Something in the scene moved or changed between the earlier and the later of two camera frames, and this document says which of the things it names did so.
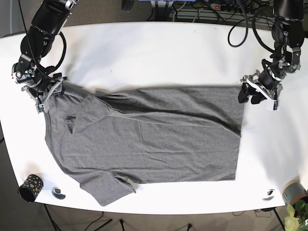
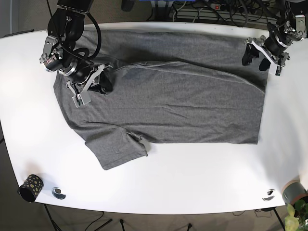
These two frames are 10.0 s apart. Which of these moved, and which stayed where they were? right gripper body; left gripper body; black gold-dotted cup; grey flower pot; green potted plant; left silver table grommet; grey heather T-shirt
Moved: left gripper body; right gripper body; grey heather T-shirt
Stayed: grey flower pot; left silver table grommet; black gold-dotted cup; green potted plant
